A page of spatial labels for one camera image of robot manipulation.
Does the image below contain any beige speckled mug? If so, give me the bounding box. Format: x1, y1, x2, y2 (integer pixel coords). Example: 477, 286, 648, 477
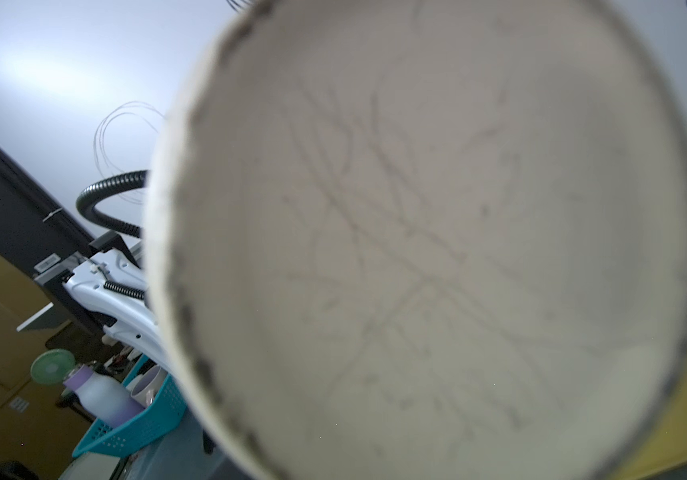
143, 1, 687, 479

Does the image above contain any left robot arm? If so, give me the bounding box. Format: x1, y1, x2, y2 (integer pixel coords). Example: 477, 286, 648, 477
34, 232, 173, 373

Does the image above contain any purple white bottle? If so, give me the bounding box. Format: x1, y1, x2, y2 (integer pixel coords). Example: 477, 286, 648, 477
64, 365, 145, 428

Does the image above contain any teal plastic basket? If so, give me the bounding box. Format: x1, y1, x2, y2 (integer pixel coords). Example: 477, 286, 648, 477
73, 356, 187, 458

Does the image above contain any green round lid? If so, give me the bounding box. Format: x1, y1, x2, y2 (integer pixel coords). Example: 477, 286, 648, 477
30, 349, 77, 386

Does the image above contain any black corrugated cable left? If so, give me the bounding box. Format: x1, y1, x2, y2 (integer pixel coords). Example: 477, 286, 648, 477
76, 170, 150, 240

